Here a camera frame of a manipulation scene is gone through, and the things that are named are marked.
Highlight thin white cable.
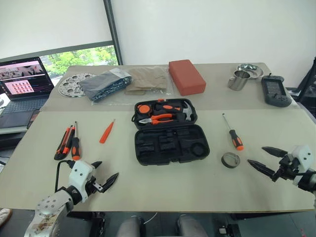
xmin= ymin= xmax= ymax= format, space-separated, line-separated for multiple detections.
xmin=144 ymin=211 xmax=159 ymax=223

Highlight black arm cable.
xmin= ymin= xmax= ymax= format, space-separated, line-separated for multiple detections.
xmin=294 ymin=170 xmax=316 ymax=177
xmin=54 ymin=160 xmax=75 ymax=194

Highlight white shoe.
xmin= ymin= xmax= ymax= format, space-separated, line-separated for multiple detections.
xmin=0 ymin=208 xmax=13 ymax=227

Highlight beige bagged cloth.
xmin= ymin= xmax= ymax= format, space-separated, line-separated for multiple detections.
xmin=124 ymin=66 xmax=169 ymax=96

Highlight stainless steel cup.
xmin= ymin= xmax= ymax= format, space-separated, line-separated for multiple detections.
xmin=227 ymin=70 xmax=251 ymax=92

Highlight black tool case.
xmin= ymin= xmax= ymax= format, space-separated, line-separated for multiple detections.
xmin=130 ymin=98 xmax=211 ymax=166

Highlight orange black handled screwdriver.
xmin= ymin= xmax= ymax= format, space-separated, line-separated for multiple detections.
xmin=221 ymin=113 xmax=245 ymax=152
xmin=71 ymin=120 xmax=81 ymax=161

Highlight red rectangular block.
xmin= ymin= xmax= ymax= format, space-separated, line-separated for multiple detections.
xmin=168 ymin=59 xmax=207 ymax=97

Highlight orange handled pliers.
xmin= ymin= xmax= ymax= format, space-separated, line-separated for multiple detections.
xmin=138 ymin=114 xmax=177 ymax=125

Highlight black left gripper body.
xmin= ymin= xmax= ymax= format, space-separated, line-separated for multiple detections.
xmin=86 ymin=177 xmax=104 ymax=196

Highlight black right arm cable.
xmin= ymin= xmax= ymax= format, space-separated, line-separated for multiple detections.
xmin=294 ymin=170 xmax=316 ymax=177

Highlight claw hammer with black grip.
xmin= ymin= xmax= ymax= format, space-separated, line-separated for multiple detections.
xmin=154 ymin=100 xmax=195 ymax=122

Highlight orange black utility knife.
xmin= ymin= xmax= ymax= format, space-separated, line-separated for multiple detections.
xmin=54 ymin=124 xmax=76 ymax=161

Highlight dark grey handheld controller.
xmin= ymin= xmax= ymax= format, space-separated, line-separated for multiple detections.
xmin=261 ymin=73 xmax=293 ymax=108

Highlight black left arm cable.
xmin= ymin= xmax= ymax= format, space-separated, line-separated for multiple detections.
xmin=54 ymin=160 xmax=75 ymax=194

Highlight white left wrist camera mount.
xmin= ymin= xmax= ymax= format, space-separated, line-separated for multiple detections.
xmin=68 ymin=159 xmax=97 ymax=204

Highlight stainless steel bowl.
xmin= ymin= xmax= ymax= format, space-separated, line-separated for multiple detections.
xmin=234 ymin=63 xmax=265 ymax=80

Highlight black equipment beside table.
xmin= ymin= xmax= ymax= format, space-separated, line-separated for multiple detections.
xmin=295 ymin=56 xmax=316 ymax=119

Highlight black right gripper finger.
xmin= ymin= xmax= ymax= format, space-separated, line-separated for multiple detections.
xmin=261 ymin=146 xmax=289 ymax=157
xmin=247 ymin=158 xmax=277 ymax=177

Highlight open laptop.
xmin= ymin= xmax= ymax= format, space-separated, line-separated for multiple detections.
xmin=0 ymin=57 xmax=55 ymax=129

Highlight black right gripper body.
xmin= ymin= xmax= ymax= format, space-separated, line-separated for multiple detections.
xmin=271 ymin=153 xmax=301 ymax=183

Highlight dark window frame post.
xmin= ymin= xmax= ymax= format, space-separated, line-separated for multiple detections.
xmin=103 ymin=0 xmax=124 ymax=66

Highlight dark blue bagged cloth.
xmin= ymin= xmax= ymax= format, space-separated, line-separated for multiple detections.
xmin=79 ymin=70 xmax=134 ymax=102

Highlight orange black tape measure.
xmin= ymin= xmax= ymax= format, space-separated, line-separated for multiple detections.
xmin=137 ymin=104 xmax=152 ymax=116

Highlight grey tape roll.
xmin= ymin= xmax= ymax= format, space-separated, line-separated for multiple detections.
xmin=221 ymin=152 xmax=241 ymax=169

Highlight round perforated metal plate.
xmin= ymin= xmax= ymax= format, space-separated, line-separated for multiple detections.
xmin=58 ymin=72 xmax=97 ymax=98

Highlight small orange screwdriver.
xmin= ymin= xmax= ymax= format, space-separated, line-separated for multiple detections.
xmin=99 ymin=118 xmax=117 ymax=144

